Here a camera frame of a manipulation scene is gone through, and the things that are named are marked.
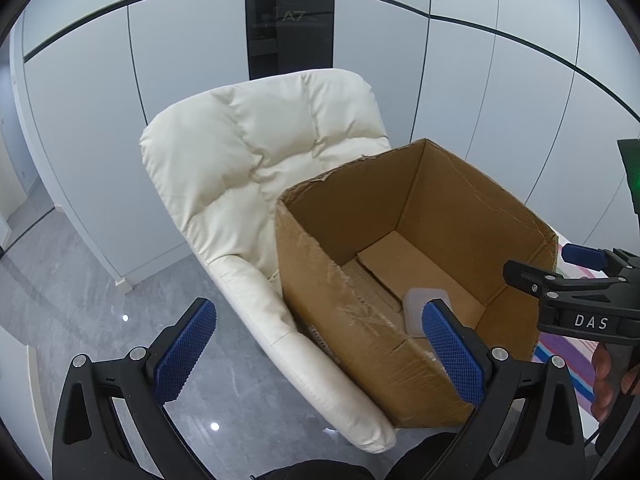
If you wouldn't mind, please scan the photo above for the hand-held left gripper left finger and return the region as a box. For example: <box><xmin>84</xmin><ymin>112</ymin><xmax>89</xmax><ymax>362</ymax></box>
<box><xmin>52</xmin><ymin>298</ymin><xmax>218</xmax><ymax>480</ymax></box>

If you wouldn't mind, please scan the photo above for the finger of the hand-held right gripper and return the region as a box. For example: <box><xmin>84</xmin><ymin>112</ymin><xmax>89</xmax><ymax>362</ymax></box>
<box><xmin>561</xmin><ymin>243</ymin><xmax>640</xmax><ymax>281</ymax></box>
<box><xmin>502</xmin><ymin>259</ymin><xmax>579</xmax><ymax>307</ymax></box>

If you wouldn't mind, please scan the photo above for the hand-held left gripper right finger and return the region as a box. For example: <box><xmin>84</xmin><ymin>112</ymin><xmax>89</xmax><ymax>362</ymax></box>
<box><xmin>421</xmin><ymin>298</ymin><xmax>586</xmax><ymax>480</ymax></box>

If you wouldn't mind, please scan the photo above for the translucent plastic container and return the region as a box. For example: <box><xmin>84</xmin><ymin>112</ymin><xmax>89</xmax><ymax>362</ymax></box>
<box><xmin>402</xmin><ymin>287</ymin><xmax>453</xmax><ymax>338</ymax></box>

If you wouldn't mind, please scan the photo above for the brown cardboard box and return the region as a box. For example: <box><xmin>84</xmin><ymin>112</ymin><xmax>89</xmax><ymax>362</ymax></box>
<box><xmin>274</xmin><ymin>138</ymin><xmax>560</xmax><ymax>429</ymax></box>

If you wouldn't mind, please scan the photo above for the person's right hand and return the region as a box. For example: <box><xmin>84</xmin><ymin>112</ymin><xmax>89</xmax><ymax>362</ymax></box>
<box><xmin>591</xmin><ymin>344</ymin><xmax>640</xmax><ymax>418</ymax></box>

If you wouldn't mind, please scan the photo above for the striped colourful cloth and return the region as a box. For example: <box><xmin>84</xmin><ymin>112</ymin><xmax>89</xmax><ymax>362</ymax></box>
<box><xmin>531</xmin><ymin>242</ymin><xmax>608</xmax><ymax>406</ymax></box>

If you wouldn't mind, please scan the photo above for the cream padded chair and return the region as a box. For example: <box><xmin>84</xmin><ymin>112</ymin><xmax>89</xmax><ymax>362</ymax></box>
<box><xmin>139</xmin><ymin>67</ymin><xmax>398</xmax><ymax>455</ymax></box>

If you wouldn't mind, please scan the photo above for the black glossy wall panel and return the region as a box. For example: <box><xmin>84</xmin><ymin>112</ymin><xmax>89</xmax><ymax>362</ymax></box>
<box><xmin>244</xmin><ymin>0</ymin><xmax>335</xmax><ymax>81</ymax></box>

